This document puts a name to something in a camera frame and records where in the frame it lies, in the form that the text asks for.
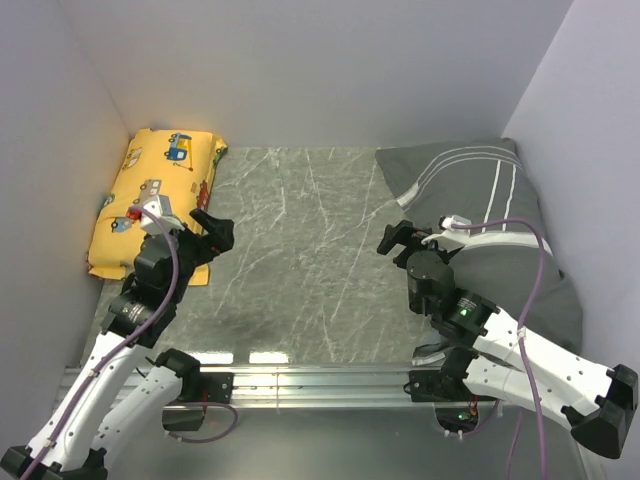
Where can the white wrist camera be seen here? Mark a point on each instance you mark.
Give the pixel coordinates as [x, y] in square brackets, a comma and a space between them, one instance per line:
[152, 212]
[452, 233]

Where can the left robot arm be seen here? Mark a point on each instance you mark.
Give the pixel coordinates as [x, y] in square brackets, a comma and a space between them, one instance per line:
[90, 428]

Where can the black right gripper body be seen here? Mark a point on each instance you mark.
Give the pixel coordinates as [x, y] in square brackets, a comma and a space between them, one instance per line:
[416, 242]

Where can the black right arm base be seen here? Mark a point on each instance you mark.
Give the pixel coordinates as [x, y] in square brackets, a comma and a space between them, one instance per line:
[457, 410]

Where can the yellow cartoon-car pillow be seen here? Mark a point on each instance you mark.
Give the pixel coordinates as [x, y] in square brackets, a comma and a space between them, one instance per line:
[178, 164]

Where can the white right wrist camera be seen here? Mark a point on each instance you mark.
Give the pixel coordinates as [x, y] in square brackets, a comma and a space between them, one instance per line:
[452, 233]

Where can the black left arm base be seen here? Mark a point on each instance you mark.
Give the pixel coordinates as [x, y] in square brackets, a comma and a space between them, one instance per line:
[200, 397]

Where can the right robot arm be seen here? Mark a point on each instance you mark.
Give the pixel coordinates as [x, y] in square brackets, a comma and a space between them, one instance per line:
[497, 356]

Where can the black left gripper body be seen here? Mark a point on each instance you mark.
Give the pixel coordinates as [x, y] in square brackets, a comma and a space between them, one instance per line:
[196, 250]

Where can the aluminium mounting rail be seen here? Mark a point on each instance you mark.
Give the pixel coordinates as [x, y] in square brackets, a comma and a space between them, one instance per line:
[342, 386]

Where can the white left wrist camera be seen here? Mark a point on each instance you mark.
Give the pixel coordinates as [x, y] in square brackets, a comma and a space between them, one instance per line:
[152, 212]

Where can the grey striped pillow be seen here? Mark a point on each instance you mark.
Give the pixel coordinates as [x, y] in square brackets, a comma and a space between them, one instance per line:
[484, 181]

